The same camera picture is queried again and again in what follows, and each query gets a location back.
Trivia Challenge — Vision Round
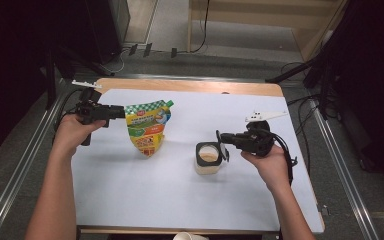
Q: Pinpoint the light wooden shelf unit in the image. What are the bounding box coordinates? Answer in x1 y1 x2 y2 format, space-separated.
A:
186 0 348 62

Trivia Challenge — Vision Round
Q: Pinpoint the black cup with cream contents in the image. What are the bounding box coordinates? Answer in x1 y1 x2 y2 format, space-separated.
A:
194 130 231 176

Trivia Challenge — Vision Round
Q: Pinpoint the white table mat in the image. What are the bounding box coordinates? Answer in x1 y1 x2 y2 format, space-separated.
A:
71 88 325 233

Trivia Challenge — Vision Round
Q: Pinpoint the yellow seasoning refill pouch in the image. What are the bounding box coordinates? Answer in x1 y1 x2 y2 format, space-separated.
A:
124 99 175 158

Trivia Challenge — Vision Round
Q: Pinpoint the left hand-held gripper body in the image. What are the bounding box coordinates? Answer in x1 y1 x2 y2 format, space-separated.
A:
71 79 112 147

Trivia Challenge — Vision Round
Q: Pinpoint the person's left hand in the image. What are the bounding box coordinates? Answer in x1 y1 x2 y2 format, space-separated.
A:
52 114 107 158

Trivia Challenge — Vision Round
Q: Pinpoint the black curtain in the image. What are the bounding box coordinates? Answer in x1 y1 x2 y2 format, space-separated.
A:
0 0 123 163
313 0 384 186

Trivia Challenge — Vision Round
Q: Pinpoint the grey cabinet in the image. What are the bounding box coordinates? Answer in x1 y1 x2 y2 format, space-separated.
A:
108 0 132 44

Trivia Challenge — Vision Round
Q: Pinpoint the thin black hanging cable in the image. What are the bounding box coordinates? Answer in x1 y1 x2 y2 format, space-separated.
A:
193 0 212 54

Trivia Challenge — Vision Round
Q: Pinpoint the white floor cable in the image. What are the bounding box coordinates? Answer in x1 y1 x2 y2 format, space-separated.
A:
99 49 129 75

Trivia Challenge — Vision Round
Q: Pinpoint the hand-held gripper cable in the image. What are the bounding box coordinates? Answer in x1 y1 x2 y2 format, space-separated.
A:
53 88 85 135
265 128 298 187

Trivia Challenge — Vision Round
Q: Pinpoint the white cup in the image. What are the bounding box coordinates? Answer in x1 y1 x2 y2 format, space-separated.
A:
174 231 210 240

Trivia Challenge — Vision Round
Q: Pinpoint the right hand-held gripper cable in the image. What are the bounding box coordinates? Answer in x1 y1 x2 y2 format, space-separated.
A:
265 128 298 187

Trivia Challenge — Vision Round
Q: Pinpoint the person's right hand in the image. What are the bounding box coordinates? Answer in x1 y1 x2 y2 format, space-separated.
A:
240 144 291 194

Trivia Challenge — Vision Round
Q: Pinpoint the metal frame rail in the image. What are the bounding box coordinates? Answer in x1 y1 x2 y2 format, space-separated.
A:
69 73 268 83
308 96 381 240
0 79 68 240

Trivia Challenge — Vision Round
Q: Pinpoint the black stand leg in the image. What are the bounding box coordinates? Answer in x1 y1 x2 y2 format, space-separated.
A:
44 46 114 111
265 58 318 84

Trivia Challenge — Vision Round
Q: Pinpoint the left hand-held gripper cable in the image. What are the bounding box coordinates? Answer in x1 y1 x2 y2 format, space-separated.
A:
53 88 85 135

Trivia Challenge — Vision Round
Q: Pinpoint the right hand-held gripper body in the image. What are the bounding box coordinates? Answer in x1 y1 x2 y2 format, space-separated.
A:
236 110 288 158

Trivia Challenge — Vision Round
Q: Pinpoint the black floor cable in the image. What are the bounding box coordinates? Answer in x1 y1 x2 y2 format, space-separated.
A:
281 61 323 134

